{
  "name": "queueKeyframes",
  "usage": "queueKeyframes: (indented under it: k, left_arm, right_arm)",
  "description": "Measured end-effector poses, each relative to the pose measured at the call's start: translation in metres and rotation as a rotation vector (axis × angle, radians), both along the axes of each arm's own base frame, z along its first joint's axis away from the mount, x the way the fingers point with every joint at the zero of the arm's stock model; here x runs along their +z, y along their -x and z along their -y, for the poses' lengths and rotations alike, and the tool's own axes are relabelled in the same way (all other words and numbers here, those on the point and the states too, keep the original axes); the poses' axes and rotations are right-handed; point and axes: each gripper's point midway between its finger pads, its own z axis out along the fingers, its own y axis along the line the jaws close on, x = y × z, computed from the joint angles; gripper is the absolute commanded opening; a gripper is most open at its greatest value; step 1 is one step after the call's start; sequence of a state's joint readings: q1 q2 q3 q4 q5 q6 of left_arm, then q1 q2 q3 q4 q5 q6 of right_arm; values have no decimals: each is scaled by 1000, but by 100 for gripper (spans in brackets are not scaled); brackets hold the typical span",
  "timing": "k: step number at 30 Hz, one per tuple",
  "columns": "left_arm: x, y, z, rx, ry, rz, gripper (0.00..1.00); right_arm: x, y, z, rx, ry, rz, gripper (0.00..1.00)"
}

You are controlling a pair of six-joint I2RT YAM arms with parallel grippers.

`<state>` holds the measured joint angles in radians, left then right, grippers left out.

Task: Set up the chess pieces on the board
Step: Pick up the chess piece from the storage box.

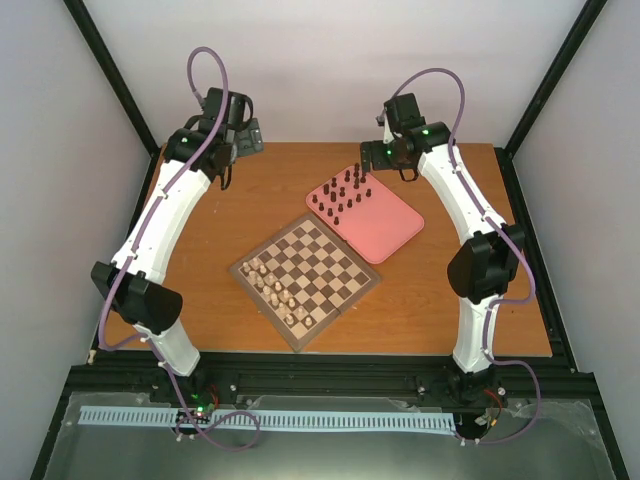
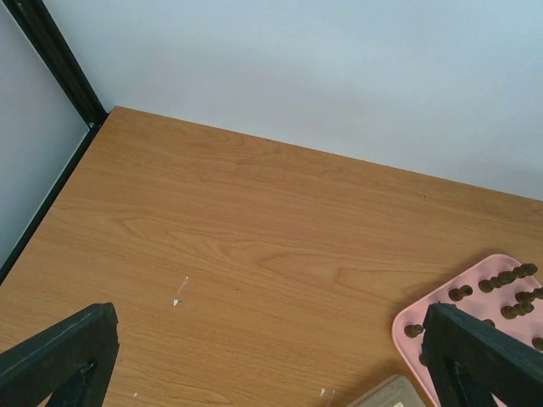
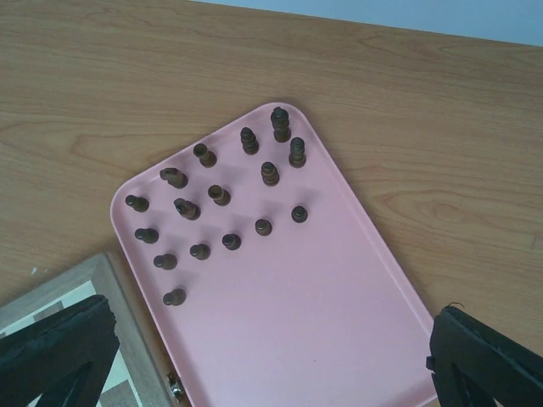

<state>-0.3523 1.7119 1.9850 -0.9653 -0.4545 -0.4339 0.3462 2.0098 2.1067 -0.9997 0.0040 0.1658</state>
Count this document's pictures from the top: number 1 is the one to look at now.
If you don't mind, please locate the pink tray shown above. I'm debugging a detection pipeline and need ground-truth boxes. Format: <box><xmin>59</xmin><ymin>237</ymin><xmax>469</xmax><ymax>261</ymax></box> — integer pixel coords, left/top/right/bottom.
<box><xmin>306</xmin><ymin>165</ymin><xmax>424</xmax><ymax>264</ymax></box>

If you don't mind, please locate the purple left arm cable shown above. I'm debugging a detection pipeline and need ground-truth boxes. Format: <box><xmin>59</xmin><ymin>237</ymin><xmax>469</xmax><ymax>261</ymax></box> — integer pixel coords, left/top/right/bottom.
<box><xmin>96</xmin><ymin>46</ymin><xmax>262</xmax><ymax>453</ymax></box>

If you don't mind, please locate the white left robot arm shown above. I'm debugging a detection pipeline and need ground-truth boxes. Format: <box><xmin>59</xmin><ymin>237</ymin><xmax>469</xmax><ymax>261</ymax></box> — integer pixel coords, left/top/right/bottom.
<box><xmin>91</xmin><ymin>87</ymin><xmax>264</xmax><ymax>403</ymax></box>

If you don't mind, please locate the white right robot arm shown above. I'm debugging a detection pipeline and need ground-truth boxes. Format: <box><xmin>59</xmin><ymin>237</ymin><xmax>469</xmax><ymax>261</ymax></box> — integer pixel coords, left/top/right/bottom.
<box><xmin>360</xmin><ymin>93</ymin><xmax>525</xmax><ymax>405</ymax></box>

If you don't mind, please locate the light blue cable duct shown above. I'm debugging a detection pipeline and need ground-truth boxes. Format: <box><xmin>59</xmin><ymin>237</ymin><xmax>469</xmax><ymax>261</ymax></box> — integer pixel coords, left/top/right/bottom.
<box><xmin>78</xmin><ymin>406</ymin><xmax>456</xmax><ymax>436</ymax></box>

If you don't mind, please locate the wooden chessboard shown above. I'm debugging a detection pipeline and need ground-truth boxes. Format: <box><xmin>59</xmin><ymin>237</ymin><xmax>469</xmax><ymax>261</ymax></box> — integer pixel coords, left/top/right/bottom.
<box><xmin>229</xmin><ymin>213</ymin><xmax>380</xmax><ymax>352</ymax></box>

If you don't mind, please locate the black aluminium frame rail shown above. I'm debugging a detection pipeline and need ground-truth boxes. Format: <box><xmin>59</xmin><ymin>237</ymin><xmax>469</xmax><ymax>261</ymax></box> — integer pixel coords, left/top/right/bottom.
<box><xmin>64</xmin><ymin>349</ymin><xmax>596</xmax><ymax>406</ymax></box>

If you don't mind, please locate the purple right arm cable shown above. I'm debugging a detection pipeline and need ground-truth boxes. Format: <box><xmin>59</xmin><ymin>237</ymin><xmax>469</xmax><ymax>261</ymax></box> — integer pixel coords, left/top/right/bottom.
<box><xmin>388</xmin><ymin>68</ymin><xmax>543</xmax><ymax>446</ymax></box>

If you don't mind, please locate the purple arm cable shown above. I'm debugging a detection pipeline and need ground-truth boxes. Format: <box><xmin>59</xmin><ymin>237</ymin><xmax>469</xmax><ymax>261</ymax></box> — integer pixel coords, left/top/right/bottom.
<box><xmin>96</xmin><ymin>46</ymin><xmax>262</xmax><ymax>453</ymax></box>
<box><xmin>388</xmin><ymin>68</ymin><xmax>543</xmax><ymax>446</ymax></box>

